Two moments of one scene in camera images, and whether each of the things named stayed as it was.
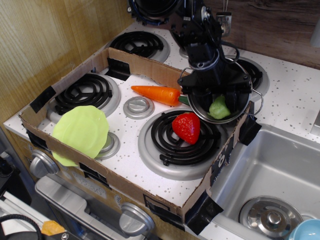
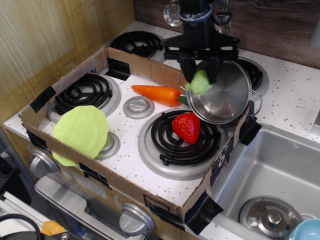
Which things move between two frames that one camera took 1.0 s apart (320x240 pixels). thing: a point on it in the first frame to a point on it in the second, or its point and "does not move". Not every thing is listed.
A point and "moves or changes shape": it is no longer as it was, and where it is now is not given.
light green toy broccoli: (218, 109) moves or changes shape
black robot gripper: (203, 82) to (199, 41)
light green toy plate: (85, 127) does not move
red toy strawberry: (187, 126) does not move
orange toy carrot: (166, 96) does not move
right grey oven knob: (134, 221) does not move
